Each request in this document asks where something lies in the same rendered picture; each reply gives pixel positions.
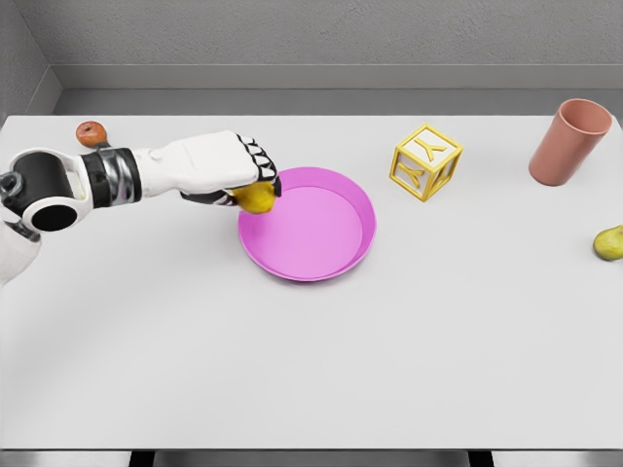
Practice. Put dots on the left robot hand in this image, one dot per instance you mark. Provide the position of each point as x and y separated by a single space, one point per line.
219 160

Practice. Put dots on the yellow lemon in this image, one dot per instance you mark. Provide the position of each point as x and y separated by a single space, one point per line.
255 198

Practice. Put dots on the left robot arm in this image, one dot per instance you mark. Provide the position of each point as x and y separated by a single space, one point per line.
58 185

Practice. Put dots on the pink plate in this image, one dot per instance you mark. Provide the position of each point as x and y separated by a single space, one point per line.
311 233

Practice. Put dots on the red apple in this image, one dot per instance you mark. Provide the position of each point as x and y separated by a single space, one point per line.
90 133

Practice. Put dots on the yellow letter block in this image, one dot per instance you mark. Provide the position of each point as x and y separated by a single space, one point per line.
426 163

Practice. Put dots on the salmon pink cup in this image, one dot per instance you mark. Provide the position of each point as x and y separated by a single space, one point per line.
569 143

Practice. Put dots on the yellow-green pear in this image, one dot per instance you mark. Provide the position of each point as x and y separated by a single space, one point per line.
611 243

